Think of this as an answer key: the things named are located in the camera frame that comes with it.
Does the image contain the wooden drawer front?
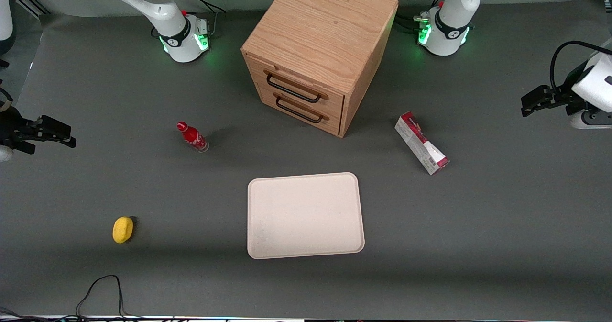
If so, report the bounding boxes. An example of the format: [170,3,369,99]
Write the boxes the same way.
[256,80,344,136]
[246,54,346,118]

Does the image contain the black drawer handle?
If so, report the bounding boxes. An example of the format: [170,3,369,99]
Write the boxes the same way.
[275,95,329,124]
[265,71,329,104]

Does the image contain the grey table mat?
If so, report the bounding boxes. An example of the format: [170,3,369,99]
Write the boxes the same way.
[0,0,612,319]

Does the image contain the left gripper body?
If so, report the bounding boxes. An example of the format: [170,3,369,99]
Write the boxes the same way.
[571,52,612,114]

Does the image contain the black left base cables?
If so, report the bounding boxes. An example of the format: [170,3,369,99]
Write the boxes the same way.
[394,0,448,33]

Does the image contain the red cola bottle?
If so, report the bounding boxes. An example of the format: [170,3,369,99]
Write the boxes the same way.
[176,121,210,153]

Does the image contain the yellow lemon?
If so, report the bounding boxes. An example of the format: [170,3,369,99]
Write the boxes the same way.
[112,216,135,244]

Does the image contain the red cookie box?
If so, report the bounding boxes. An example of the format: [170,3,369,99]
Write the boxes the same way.
[394,111,450,176]

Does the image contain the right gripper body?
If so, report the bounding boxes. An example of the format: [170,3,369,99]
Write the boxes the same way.
[0,105,39,155]

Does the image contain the beige rectangular tray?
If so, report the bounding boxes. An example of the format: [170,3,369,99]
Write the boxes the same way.
[247,172,366,260]

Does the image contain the black cable bundle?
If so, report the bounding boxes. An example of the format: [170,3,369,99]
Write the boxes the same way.
[0,307,30,321]

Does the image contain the wooden drawer cabinet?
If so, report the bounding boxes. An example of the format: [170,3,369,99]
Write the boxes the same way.
[240,0,399,138]

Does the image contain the black looped cable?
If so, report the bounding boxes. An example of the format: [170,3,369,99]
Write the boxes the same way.
[76,275,144,321]

